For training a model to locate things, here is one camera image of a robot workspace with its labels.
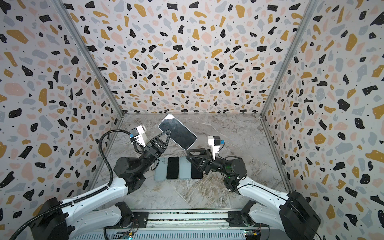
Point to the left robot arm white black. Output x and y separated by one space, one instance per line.
62 220

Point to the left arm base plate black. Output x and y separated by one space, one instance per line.
138 220

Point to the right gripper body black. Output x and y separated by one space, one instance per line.
207 159

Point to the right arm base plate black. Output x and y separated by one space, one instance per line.
239 219

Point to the white ribbed cable tray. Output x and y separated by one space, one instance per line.
178 235

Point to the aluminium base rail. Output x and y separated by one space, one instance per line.
180 220

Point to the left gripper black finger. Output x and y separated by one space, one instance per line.
161 150
162 140

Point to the right corner aluminium post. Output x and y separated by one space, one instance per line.
290 54

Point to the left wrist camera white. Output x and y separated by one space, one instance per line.
138 136

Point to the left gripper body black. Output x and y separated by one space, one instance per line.
149 155

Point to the corner aluminium post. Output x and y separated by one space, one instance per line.
290 54
65 16

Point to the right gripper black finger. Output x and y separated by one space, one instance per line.
200 152
197 161

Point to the white phone case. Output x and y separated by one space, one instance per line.
177 132

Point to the left corner aluminium post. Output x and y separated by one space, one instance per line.
65 16

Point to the black phone blue back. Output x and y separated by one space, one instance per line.
173 168

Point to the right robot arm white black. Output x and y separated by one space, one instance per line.
288 212

